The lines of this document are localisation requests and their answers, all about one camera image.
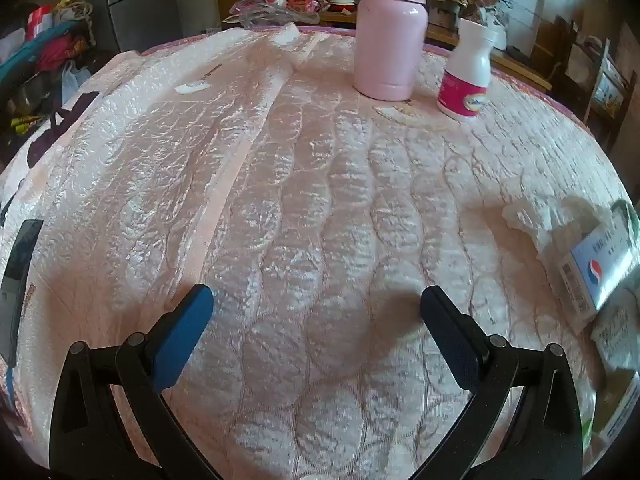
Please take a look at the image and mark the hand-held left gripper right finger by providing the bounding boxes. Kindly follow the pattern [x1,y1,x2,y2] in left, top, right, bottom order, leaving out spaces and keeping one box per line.
[415,285,585,480]

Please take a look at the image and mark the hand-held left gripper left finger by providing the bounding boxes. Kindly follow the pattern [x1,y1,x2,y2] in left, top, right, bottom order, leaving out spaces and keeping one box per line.
[48,283,221,480]

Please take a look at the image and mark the white tissue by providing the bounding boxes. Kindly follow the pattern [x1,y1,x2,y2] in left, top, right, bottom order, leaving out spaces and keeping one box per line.
[501,195,608,261]

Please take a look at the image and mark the white medicine box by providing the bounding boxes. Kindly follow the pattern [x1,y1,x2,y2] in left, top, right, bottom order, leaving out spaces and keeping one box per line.
[554,205,640,336]

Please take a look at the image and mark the white printed snack packet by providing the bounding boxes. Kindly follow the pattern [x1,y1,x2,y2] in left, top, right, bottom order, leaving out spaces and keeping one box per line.
[591,292,640,376]

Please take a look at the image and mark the white green plastic bag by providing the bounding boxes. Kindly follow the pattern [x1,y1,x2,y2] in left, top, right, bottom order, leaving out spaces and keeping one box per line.
[582,367,640,456]

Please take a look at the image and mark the black phone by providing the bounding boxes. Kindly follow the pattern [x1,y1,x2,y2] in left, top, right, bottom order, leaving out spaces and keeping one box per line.
[0,218,45,366]

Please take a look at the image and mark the pink quilted bed cover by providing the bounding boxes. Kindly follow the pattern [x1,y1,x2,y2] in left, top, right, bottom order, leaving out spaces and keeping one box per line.
[0,25,636,480]

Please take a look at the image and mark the white supplement bottle pink label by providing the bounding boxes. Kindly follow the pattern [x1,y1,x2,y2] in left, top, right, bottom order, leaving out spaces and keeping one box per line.
[436,18,498,122]

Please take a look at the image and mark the wooden cabinet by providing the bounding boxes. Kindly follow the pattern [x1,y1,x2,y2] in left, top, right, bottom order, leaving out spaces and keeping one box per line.
[220,0,551,93]

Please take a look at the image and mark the photo on chair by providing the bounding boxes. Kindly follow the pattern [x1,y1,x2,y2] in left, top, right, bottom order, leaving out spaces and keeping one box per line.
[597,72,626,106]

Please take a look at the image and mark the wooden chair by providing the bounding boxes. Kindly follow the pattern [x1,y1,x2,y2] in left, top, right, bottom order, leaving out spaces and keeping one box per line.
[532,15,638,136]

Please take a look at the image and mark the pile of clothes and bags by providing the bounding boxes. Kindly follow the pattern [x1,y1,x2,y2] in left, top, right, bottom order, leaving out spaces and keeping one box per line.
[0,0,108,161]

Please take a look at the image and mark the pink insulated bottle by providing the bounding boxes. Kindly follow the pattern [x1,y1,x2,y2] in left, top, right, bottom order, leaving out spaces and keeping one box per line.
[353,0,427,101]

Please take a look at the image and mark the grey refrigerator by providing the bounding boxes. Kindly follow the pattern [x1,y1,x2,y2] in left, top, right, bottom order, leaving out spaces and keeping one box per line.
[102,0,221,53]

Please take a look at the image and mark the clear plastic bag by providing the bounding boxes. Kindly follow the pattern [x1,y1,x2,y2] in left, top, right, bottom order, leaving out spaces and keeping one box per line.
[240,2,321,28]

